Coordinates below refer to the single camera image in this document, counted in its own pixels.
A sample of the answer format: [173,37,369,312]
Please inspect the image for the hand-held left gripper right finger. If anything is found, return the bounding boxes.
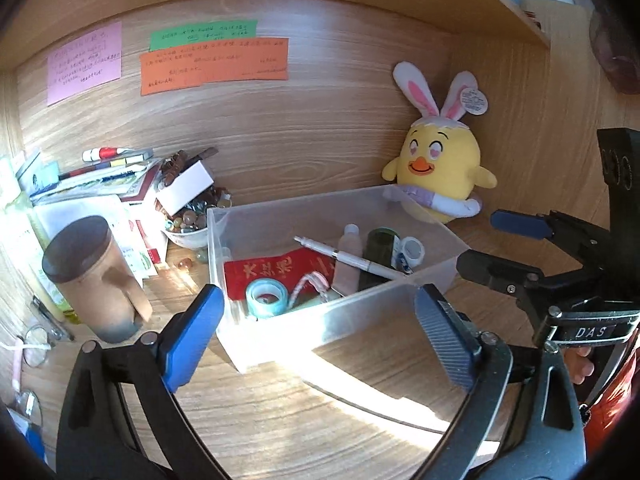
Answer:
[414,284,587,480]

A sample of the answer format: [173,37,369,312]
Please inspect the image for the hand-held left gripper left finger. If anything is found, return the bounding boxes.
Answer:
[56,284,226,480]

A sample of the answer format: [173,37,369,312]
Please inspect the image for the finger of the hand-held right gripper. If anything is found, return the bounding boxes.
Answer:
[490,210,613,265]
[456,249,611,333]

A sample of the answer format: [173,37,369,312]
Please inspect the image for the blue tape roll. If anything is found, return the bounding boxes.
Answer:
[245,280,292,318]

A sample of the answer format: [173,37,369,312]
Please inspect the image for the white tape roll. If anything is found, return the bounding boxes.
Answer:
[402,236,426,266]

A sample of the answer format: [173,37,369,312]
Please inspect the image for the clear plastic storage box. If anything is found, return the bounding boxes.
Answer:
[206,184,472,375]

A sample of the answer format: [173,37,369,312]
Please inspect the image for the red envelope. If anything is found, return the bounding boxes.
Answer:
[222,247,336,306]

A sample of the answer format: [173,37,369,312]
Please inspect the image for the green spray bottle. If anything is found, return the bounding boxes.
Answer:
[357,227,401,293]

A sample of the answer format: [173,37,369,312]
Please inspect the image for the pink white braided cord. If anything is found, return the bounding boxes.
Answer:
[290,270,333,308]

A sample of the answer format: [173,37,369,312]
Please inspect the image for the slim pen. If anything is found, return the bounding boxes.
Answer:
[292,235,408,279]

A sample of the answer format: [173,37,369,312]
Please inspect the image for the pink tube white cap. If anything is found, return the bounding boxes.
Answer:
[332,224,363,296]

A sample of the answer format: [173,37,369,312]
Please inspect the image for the person's right forearm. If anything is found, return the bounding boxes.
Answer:
[582,345,640,461]

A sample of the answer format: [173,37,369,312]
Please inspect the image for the person's right hand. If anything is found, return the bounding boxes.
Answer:
[562,345,596,386]

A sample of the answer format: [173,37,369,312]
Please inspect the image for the white green printed carton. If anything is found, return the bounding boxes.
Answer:
[117,195,168,281]

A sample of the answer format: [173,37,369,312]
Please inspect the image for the glass bowl of stones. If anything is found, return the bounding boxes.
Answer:
[162,200,233,250]

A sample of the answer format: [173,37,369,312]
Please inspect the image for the yellow chick plush toy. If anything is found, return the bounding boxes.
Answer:
[382,61,498,225]

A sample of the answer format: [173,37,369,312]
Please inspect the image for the brown lidded mug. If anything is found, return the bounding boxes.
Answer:
[41,215,153,345]

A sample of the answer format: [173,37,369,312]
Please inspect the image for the yellow green bottle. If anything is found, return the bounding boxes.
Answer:
[30,280,81,326]

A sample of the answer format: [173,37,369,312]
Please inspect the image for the white cardboard box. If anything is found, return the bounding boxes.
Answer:
[155,160,215,216]

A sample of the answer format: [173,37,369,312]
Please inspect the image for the eyeglasses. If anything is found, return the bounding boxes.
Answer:
[22,325,76,368]

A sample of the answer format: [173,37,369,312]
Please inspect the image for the pink stick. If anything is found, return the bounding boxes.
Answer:
[12,340,26,393]

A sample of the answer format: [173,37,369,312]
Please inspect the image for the dark maroon object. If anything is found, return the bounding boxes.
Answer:
[589,7,640,95]

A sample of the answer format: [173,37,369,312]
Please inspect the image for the red white marker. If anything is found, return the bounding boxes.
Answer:
[81,146,132,162]

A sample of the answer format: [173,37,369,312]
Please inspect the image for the wooden shelf board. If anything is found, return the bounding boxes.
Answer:
[440,0,551,52]

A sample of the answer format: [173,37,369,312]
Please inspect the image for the orange paper note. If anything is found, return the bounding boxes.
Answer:
[140,36,290,97]

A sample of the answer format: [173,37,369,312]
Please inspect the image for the pink paper note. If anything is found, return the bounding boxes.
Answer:
[46,21,123,107]

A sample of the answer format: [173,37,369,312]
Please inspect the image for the green paper note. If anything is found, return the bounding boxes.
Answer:
[149,20,258,52]

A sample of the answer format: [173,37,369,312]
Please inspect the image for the brown bead string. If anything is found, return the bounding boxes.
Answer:
[162,147,219,186]

